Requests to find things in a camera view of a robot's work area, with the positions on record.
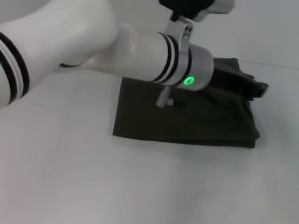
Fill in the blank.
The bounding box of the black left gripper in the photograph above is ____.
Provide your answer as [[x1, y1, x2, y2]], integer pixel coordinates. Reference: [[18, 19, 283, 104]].
[[207, 58, 273, 105]]

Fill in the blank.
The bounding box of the dark green FREE print T-shirt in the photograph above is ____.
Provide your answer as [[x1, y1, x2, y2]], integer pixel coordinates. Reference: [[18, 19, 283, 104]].
[[111, 39, 275, 161]]

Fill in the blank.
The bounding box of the silver metal plug connector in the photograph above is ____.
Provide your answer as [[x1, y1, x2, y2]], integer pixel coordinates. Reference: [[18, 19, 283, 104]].
[[154, 85, 177, 110]]

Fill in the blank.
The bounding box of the silver camera mount bracket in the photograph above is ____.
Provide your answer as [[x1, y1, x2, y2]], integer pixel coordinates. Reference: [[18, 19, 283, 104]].
[[160, 13, 196, 54]]

